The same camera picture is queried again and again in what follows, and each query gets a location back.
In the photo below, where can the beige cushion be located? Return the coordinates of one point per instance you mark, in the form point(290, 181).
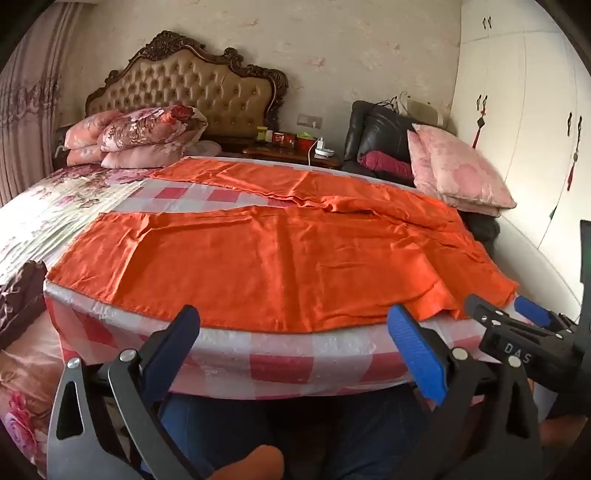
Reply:
point(422, 111)

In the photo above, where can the pink patterned curtain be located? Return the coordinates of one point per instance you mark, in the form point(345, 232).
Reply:
point(27, 115)

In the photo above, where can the white charger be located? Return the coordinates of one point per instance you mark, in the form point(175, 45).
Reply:
point(324, 150)

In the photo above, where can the floral bed sheet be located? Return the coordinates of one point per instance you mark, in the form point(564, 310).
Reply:
point(46, 217)

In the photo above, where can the pale pink pillow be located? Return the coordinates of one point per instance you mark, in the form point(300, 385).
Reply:
point(152, 157)

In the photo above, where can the red and green box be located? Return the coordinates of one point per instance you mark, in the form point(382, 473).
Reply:
point(305, 141)

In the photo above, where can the dark brown patterned cloth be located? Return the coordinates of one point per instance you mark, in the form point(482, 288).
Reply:
point(21, 300)

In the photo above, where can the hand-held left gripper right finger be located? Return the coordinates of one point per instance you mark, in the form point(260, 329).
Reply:
point(415, 350)

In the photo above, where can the wooden nightstand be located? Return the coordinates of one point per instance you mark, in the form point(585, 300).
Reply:
point(277, 153)

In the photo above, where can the person's blue jeans legs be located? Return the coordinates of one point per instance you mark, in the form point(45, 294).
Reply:
point(221, 429)

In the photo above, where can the wall outlet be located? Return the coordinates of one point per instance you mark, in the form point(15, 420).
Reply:
point(310, 120)

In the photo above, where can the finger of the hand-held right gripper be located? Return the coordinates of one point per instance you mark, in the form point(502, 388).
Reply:
point(503, 341)
point(533, 309)

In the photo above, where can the pink patterned pillow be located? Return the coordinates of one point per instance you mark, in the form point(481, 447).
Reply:
point(418, 166)
point(461, 166)

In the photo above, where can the white wardrobe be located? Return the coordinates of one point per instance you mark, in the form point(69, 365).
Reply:
point(508, 92)

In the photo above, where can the maroon cushion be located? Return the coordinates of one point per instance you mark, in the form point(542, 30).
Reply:
point(388, 165)

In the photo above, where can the black cloth bundle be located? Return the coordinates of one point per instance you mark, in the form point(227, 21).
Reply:
point(482, 233)

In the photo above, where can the folded pink quilt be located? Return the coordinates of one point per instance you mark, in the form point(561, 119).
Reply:
point(83, 134)

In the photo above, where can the red tassel ornament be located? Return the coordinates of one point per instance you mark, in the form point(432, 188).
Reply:
point(574, 157)
point(479, 124)

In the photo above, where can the orange rounded object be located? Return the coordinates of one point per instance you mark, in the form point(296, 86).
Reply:
point(251, 464)

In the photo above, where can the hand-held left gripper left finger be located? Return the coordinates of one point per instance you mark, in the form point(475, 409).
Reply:
point(178, 334)

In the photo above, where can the red white checkered blanket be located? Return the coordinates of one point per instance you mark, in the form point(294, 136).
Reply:
point(286, 360)

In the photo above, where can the black leather chair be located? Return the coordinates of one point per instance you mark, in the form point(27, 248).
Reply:
point(374, 124)

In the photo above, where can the tufted carved wooden headboard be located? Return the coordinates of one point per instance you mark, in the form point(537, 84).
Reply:
point(194, 87)

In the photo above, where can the orange pants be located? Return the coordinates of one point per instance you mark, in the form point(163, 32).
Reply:
point(258, 267)

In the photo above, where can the person's right hand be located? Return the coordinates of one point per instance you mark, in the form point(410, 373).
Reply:
point(563, 431)

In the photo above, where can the folded floral quilt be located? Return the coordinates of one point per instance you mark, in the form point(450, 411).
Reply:
point(147, 127)

